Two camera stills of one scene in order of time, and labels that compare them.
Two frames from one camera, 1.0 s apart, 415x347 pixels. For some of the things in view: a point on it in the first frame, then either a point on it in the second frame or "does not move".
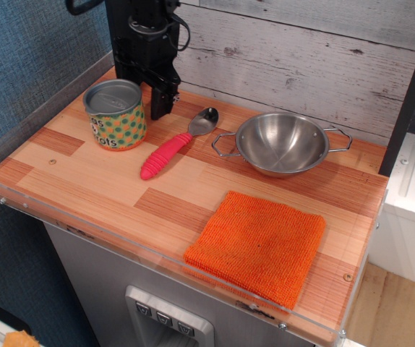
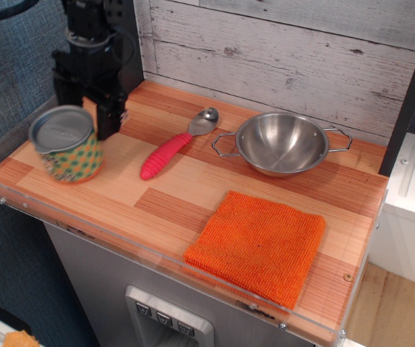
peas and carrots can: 117,115 → 66,138
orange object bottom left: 20,339 does not move
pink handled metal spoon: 202,121 does not move
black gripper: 150,48 → 91,63
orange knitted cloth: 263,247 does not move
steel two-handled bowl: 282,144 does not move
